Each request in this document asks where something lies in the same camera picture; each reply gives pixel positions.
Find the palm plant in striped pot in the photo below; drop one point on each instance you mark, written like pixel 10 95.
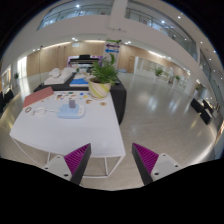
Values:
pixel 101 80

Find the indoor potted plant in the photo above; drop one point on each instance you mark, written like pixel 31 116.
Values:
pixel 159 71

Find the blue flat model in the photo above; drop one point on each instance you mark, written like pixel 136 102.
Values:
pixel 79 81

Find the small potted tree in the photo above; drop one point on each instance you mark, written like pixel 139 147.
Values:
pixel 16 76

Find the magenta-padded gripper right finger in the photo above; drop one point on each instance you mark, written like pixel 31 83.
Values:
pixel 165 165

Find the group of black chairs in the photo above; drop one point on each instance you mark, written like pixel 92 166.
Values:
pixel 5 98
pixel 203 111

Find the white sign with arrows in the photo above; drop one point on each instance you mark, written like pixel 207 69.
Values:
pixel 112 50

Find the light blue power strip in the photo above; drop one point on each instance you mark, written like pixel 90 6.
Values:
pixel 70 112

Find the brown cut-out sticker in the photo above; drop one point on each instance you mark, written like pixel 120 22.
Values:
pixel 88 101

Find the black piano with purple backdrop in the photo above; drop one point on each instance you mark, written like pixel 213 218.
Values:
pixel 85 60

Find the white sheet of colourful stickers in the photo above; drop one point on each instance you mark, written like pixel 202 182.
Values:
pixel 65 96

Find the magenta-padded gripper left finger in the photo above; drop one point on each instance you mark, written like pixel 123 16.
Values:
pixel 58 165

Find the flat red board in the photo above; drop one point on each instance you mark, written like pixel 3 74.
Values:
pixel 37 96

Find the black cloth-covered table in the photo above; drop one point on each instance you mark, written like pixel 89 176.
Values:
pixel 118 98

